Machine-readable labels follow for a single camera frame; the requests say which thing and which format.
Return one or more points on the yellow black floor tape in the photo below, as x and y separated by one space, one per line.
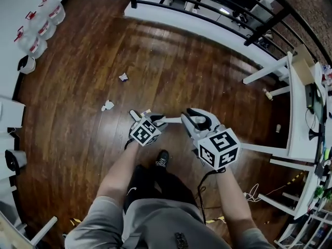
215 219
74 220

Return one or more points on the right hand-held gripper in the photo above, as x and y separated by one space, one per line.
219 149

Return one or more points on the small beige cup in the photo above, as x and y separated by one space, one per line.
278 128

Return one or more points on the cardboard box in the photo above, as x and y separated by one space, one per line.
303 63

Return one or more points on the white table with leg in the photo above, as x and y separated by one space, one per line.
42 231

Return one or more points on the small white desk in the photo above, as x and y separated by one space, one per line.
307 191

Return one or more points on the person's black shorts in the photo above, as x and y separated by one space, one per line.
166 185

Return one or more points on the person's grey shirt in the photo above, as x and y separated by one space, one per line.
155 227

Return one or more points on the long white desk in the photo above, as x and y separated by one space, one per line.
298 113

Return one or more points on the clear water jug red cap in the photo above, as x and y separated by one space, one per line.
41 26
53 9
31 44

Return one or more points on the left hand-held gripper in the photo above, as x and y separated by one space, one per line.
144 133

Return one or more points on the white paper trash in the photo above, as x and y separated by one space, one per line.
123 77
107 105

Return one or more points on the black chest device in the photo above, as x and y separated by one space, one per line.
181 240

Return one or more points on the person's black shoe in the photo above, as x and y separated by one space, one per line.
162 159

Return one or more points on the small white bin black lid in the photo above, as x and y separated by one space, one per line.
26 64

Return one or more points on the person's right forearm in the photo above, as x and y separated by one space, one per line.
233 198

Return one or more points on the person's left forearm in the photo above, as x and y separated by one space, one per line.
118 168

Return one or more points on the black monitor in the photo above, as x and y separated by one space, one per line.
315 105

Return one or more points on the small printed wrapper trash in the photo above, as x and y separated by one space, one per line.
145 111

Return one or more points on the small green plant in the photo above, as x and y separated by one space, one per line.
319 191

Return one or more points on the small clear bottle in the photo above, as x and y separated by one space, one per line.
268 93

